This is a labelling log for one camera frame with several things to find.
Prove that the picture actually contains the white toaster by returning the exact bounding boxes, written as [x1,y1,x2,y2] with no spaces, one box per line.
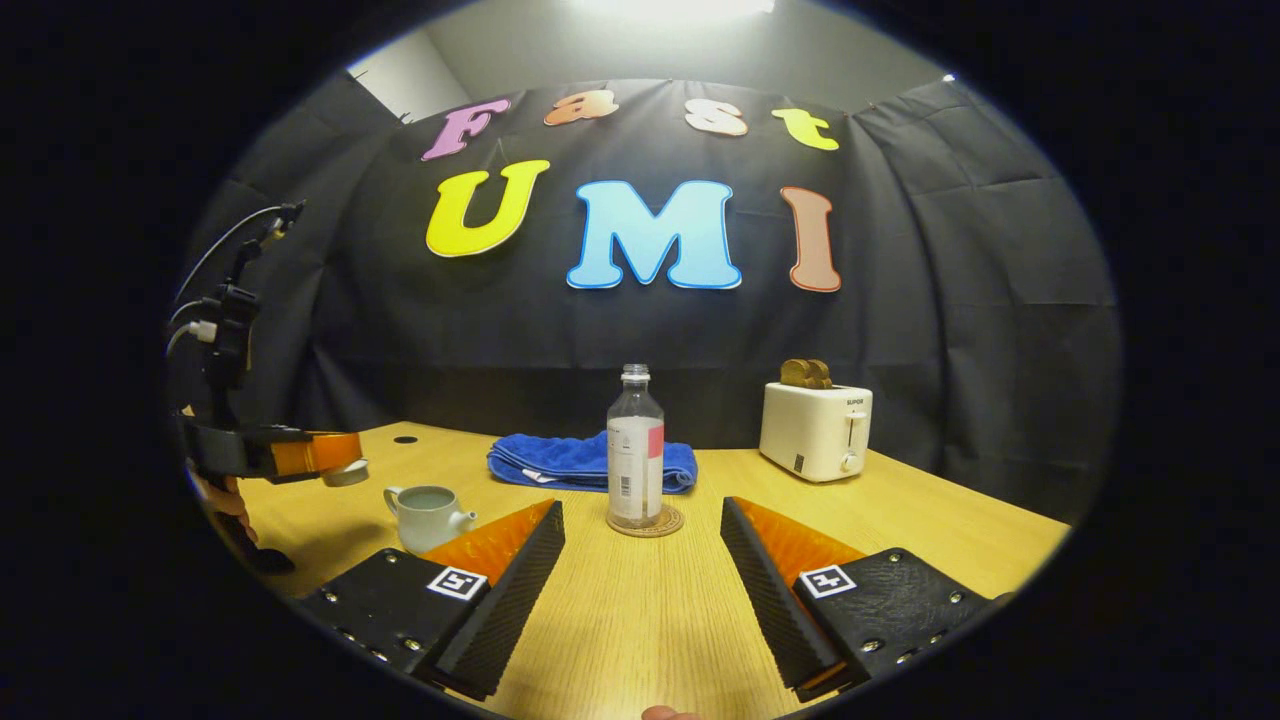
[759,381,874,484]

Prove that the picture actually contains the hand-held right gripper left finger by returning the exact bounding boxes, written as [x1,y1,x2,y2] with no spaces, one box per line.
[300,500,567,701]

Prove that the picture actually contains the white teacup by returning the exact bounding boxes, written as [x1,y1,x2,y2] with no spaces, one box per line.
[384,485,478,556]

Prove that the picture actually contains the round brown coaster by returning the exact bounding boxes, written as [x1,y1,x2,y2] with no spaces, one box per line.
[606,503,685,539]

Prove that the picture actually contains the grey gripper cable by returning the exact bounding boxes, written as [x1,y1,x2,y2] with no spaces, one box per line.
[170,205,291,353]

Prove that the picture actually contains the black backdrop cloth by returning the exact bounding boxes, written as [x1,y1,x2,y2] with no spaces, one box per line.
[170,78,1121,521]

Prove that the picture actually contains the ceiling light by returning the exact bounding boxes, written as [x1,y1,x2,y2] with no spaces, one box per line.
[570,0,776,23]

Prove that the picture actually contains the clear plastic water bottle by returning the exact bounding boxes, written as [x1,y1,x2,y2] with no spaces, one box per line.
[606,364,666,530]

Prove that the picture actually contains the blue folded towel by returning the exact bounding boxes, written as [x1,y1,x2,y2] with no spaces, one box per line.
[487,431,699,494]

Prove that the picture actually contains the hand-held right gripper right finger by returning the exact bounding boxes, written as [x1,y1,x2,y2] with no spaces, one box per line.
[720,497,1011,704]

